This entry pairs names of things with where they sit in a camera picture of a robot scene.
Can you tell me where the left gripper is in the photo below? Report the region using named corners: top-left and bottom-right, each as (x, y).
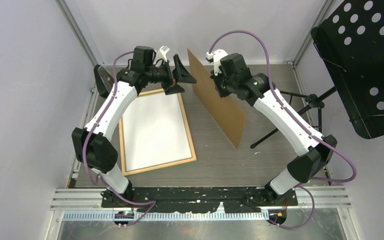
top-left (146, 55), bottom-right (197, 96)

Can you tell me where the brown backing board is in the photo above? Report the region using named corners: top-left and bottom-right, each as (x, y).
top-left (187, 49), bottom-right (247, 149)

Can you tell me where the photo with white borders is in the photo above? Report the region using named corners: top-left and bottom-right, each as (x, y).
top-left (121, 93), bottom-right (194, 173)

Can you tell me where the wooden picture frame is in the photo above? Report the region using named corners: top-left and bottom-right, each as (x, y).
top-left (118, 87), bottom-right (198, 177)

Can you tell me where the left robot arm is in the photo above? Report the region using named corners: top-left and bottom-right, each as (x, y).
top-left (71, 45), bottom-right (197, 207)

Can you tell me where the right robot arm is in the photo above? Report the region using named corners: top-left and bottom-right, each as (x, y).
top-left (206, 49), bottom-right (337, 205)

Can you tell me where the black wedge object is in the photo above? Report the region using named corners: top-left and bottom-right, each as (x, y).
top-left (93, 64), bottom-right (114, 99)

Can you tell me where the black music stand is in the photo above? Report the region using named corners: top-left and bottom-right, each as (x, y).
top-left (250, 0), bottom-right (384, 150)

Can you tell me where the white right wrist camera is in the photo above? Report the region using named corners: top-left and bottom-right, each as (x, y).
top-left (206, 49), bottom-right (228, 76)

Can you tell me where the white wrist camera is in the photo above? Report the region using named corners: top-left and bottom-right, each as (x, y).
top-left (206, 49), bottom-right (228, 76)
top-left (154, 45), bottom-right (170, 67)

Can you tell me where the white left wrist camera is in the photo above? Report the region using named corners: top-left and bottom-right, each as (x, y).
top-left (154, 45), bottom-right (170, 67)

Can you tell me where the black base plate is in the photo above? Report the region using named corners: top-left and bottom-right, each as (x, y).
top-left (100, 186), bottom-right (298, 214)

